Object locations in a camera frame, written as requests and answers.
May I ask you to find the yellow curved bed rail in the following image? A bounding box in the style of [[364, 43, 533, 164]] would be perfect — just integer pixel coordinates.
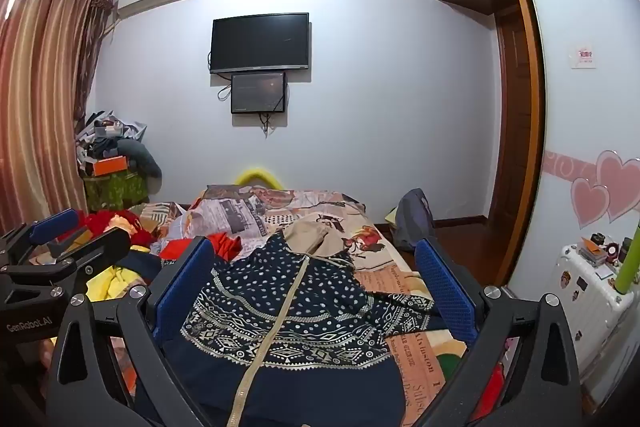
[[235, 166, 286, 188]]

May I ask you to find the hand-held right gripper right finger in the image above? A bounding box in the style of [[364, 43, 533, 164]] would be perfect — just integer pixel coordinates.
[[412, 236, 586, 427]]

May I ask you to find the newspaper print blanket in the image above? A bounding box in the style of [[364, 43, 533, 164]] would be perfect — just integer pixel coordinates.
[[135, 184, 501, 427]]

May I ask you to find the brown wooden door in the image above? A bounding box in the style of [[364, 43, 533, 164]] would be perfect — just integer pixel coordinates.
[[492, 4, 535, 228]]

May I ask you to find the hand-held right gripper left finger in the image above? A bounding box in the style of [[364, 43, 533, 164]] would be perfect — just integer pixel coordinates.
[[45, 234, 221, 427]]

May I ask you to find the small grey box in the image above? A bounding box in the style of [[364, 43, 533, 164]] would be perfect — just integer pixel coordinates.
[[575, 243, 608, 267]]

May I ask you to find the small black wall monitor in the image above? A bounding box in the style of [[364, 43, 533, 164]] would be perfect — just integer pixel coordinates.
[[230, 71, 287, 114]]

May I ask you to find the green patterned box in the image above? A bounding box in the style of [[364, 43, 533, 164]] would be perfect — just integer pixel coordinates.
[[82, 171, 151, 212]]

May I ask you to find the red fuzzy knit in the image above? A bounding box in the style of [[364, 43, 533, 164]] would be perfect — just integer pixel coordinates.
[[82, 209, 153, 248]]

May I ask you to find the yellow garment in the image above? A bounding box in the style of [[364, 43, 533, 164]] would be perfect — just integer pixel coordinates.
[[85, 266, 142, 304]]

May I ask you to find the red white paper label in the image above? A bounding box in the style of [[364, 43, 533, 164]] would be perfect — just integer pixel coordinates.
[[570, 49, 599, 70]]

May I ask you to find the orange box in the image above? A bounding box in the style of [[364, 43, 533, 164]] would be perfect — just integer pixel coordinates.
[[92, 155, 132, 178]]

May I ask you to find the grey cloth bundle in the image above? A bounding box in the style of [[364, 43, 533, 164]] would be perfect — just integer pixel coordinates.
[[117, 139, 163, 180]]

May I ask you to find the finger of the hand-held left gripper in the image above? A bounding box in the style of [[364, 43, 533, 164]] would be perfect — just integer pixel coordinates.
[[0, 227, 132, 295], [0, 208, 85, 259]]

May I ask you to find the red garment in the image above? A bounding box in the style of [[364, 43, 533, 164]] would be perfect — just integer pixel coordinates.
[[160, 232, 243, 263]]

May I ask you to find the pile of papers and boxes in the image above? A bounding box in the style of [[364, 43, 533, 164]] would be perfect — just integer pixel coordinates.
[[75, 109, 148, 162]]

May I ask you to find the white suitcase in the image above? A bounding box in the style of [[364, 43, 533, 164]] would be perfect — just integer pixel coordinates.
[[557, 244, 640, 400]]

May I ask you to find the striped orange grey bedding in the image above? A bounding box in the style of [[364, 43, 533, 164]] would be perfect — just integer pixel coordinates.
[[132, 201, 188, 238]]

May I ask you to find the grey blue backpack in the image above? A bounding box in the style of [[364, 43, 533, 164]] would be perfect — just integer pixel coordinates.
[[392, 188, 436, 253]]

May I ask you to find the green tube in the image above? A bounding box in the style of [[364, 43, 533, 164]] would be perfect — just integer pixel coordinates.
[[616, 217, 640, 295]]

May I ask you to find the black wall television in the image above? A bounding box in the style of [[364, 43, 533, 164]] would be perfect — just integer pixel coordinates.
[[209, 12, 311, 75]]

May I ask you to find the striped brown curtain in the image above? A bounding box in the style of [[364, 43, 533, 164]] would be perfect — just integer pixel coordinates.
[[0, 0, 118, 233]]

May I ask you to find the navy patterned hooded jacket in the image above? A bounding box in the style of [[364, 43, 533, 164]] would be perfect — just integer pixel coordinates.
[[135, 219, 446, 427]]

